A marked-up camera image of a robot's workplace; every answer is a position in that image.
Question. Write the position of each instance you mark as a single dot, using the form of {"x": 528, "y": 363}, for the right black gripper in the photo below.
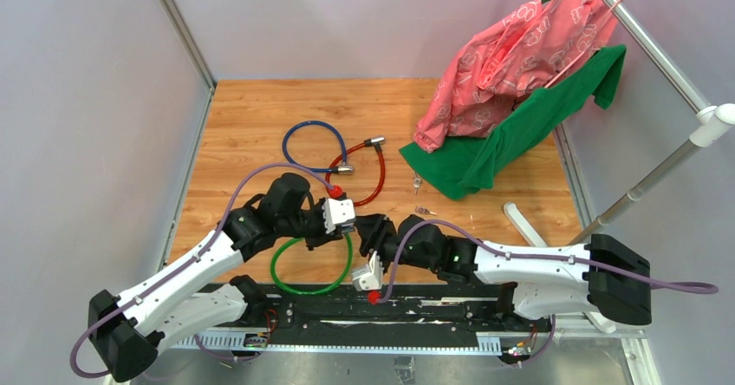
{"x": 374, "y": 230}

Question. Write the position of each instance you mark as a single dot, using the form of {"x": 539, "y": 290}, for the green t-shirt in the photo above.
{"x": 466, "y": 165}

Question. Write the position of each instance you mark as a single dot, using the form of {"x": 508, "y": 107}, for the green cable lock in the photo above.
{"x": 295, "y": 269}

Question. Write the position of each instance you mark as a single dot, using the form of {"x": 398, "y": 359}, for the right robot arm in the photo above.
{"x": 602, "y": 275}

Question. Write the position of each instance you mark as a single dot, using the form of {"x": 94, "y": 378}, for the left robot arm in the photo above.
{"x": 129, "y": 330}

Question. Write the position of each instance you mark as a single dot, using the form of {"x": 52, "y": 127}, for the red cable lock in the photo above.
{"x": 370, "y": 172}

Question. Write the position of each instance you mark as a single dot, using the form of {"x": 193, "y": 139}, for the pink clothes hanger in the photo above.
{"x": 585, "y": 46}

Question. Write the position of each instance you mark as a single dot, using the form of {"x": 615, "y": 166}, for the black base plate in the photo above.
{"x": 433, "y": 317}

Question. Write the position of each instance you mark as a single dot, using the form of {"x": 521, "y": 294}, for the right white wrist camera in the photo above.
{"x": 369, "y": 277}

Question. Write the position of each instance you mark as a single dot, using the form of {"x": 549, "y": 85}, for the blue cable lock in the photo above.
{"x": 315, "y": 136}

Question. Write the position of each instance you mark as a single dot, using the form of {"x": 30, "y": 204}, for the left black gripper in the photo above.
{"x": 322, "y": 236}

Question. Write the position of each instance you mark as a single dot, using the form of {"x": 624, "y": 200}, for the silver key with ring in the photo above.
{"x": 417, "y": 181}

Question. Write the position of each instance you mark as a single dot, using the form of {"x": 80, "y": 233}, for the metal clothes rack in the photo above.
{"x": 684, "y": 224}

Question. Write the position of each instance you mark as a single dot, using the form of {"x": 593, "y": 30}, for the pink patterned garment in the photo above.
{"x": 502, "y": 65}

